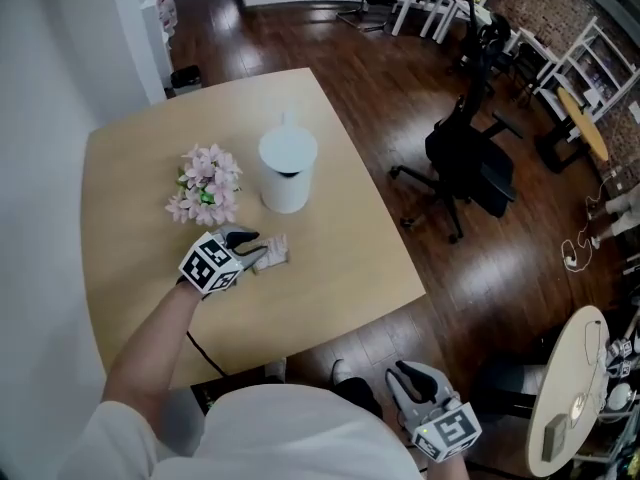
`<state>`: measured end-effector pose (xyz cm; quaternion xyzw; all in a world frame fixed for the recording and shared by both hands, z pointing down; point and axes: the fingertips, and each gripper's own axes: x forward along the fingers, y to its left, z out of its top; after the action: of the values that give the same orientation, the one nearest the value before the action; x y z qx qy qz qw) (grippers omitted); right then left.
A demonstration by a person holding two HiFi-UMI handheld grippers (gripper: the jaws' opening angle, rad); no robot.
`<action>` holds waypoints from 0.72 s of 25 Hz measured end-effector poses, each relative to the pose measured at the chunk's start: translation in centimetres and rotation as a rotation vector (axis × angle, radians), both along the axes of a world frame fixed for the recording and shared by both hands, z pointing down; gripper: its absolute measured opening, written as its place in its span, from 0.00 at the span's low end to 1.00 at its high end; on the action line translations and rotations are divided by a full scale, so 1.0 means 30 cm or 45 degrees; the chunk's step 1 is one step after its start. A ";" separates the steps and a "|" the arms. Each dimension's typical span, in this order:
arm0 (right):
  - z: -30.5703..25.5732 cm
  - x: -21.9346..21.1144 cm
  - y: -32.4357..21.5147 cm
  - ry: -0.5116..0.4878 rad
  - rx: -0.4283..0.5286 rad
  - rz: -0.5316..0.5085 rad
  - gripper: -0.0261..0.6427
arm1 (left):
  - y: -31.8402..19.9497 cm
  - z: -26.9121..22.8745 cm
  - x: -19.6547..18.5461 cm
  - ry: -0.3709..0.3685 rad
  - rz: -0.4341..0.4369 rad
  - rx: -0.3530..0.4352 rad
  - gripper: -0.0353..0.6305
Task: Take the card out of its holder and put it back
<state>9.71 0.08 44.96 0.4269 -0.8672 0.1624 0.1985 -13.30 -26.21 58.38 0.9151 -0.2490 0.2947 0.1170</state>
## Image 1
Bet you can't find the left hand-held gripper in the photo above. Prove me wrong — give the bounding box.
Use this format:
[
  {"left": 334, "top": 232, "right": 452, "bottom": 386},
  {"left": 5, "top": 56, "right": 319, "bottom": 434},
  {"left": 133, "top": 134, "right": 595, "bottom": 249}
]
[{"left": 175, "top": 224, "right": 270, "bottom": 296}]

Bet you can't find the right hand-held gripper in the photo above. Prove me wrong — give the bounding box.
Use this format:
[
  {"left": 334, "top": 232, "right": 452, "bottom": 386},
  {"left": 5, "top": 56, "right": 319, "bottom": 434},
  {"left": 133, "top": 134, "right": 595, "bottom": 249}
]
[{"left": 384, "top": 360, "right": 483, "bottom": 465}]

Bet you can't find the pale patterned card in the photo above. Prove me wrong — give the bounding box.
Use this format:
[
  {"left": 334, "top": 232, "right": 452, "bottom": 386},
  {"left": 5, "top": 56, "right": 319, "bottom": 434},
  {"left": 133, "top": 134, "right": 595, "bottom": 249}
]
[{"left": 258, "top": 233, "right": 291, "bottom": 268}]

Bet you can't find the clear card holder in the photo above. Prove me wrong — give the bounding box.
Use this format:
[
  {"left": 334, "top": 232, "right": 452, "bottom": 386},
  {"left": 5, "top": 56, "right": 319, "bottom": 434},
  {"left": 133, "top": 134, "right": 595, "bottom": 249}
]
[{"left": 251, "top": 233, "right": 293, "bottom": 275}]

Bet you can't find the person's left forearm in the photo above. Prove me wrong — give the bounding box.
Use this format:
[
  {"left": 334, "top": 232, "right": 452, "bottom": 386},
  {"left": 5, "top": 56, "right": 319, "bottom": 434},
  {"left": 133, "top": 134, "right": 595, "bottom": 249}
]
[{"left": 101, "top": 281, "right": 202, "bottom": 422}]

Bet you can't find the person's black trouser leg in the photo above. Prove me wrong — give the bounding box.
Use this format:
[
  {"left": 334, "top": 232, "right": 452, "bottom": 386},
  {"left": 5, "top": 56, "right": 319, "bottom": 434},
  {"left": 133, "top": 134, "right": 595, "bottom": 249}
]
[{"left": 331, "top": 376, "right": 385, "bottom": 420}]

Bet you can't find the person's right shoe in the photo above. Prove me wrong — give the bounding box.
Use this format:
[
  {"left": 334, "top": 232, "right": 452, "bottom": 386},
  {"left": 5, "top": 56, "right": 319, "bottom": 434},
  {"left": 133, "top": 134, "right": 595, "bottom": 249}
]
[{"left": 330, "top": 358, "right": 354, "bottom": 387}]

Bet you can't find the person's shoe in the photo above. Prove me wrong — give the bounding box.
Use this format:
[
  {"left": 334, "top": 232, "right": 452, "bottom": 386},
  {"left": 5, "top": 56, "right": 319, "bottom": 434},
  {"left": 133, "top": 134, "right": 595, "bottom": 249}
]
[
  {"left": 330, "top": 358, "right": 354, "bottom": 387},
  {"left": 264, "top": 357, "right": 288, "bottom": 385}
]

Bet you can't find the pink flower bouquet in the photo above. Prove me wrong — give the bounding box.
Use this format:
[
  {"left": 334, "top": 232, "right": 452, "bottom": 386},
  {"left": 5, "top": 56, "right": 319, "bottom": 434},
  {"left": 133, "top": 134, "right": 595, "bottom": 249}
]
[{"left": 164, "top": 142, "right": 244, "bottom": 228}]

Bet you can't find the white cylindrical bin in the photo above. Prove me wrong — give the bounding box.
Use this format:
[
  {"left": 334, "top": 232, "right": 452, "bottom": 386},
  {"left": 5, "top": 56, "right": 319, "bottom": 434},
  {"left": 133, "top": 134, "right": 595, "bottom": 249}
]
[{"left": 257, "top": 111, "right": 320, "bottom": 215}]

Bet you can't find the person's left shoe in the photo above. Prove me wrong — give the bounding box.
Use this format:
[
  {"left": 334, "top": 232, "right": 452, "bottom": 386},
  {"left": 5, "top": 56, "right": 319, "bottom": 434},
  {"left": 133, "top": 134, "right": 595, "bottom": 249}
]
[{"left": 264, "top": 357, "right": 288, "bottom": 385}]

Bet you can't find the person's white shirt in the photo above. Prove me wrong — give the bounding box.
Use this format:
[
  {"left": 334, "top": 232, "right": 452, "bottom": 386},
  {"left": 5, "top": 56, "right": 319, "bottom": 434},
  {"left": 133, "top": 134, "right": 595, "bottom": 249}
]
[{"left": 56, "top": 383, "right": 472, "bottom": 480}]

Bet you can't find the small cardboard box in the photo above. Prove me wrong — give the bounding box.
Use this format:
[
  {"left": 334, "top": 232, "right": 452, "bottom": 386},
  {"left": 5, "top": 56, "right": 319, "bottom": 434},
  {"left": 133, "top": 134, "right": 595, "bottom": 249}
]
[{"left": 541, "top": 413, "right": 572, "bottom": 462}]

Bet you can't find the round pale table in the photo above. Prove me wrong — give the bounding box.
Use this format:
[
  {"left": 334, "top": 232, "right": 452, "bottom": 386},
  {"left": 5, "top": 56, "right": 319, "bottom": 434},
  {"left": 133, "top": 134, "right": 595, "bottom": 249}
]
[{"left": 526, "top": 305, "right": 612, "bottom": 479}]

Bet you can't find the black box with green lights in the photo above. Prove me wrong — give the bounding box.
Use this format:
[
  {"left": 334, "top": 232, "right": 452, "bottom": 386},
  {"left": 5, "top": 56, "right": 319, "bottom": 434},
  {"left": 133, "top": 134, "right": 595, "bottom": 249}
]
[{"left": 190, "top": 379, "right": 237, "bottom": 416}]

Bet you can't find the black floor box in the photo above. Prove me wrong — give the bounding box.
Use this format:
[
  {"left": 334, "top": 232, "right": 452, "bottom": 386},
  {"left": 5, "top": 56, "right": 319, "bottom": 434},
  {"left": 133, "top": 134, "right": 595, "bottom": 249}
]
[{"left": 170, "top": 64, "right": 204, "bottom": 97}]

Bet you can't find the white round lamp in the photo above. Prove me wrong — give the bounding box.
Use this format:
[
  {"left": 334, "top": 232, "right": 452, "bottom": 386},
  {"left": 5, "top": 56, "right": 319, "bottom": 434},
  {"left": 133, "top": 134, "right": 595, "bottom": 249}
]
[{"left": 606, "top": 383, "right": 633, "bottom": 413}]

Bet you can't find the spare hand-held gripper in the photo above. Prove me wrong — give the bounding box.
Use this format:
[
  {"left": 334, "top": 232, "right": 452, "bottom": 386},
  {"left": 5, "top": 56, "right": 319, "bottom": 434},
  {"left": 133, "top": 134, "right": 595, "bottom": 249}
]
[{"left": 605, "top": 336, "right": 634, "bottom": 380}]

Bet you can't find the white narrow cabinet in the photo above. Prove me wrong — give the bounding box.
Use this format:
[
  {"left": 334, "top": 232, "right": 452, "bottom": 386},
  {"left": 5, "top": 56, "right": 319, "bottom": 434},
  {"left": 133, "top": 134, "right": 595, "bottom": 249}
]
[{"left": 138, "top": 0, "right": 175, "bottom": 105}]

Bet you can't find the black high-back office chair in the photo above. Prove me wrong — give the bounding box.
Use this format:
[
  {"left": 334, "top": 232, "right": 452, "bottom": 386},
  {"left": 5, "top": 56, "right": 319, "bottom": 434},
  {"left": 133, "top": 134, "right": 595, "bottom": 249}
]
[{"left": 451, "top": 0, "right": 517, "bottom": 100}]

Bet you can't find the round wooden table black base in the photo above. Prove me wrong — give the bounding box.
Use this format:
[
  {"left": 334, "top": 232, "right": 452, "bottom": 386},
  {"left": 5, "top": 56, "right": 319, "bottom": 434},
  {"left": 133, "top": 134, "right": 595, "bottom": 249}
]
[{"left": 533, "top": 86, "right": 611, "bottom": 175}]

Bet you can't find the white shelf unit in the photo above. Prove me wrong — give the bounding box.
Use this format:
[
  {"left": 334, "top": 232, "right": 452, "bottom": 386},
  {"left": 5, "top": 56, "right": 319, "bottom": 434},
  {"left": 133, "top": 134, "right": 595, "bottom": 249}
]
[{"left": 531, "top": 16, "right": 640, "bottom": 120}]

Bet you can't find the black cable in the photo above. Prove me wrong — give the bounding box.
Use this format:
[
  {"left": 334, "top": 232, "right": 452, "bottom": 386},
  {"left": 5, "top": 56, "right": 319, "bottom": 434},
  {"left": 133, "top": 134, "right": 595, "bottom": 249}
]
[{"left": 185, "top": 331, "right": 230, "bottom": 378}]

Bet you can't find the thin white cable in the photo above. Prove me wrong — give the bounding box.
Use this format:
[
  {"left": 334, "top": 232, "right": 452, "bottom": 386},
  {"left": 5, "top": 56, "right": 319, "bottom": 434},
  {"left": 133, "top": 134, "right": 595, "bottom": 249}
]
[{"left": 569, "top": 319, "right": 605, "bottom": 427}]

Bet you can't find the white floor cable with plug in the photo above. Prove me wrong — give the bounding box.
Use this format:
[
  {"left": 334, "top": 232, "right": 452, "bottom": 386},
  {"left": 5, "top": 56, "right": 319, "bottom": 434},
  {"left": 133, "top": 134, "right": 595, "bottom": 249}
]
[{"left": 559, "top": 176, "right": 617, "bottom": 272}]

